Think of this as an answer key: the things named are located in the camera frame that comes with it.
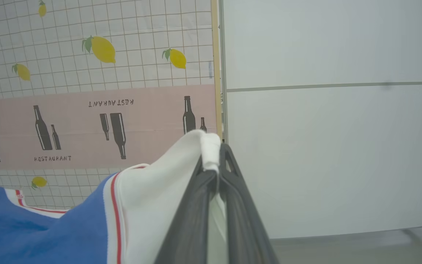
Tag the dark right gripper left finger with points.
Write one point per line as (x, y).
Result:
(189, 227)

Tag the wooden partition frame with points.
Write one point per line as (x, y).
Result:
(215, 73)

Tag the lemon print grid cloth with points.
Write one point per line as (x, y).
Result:
(86, 128)

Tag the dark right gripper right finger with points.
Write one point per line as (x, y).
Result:
(244, 227)

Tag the blue garment white red trim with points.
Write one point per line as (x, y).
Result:
(50, 234)

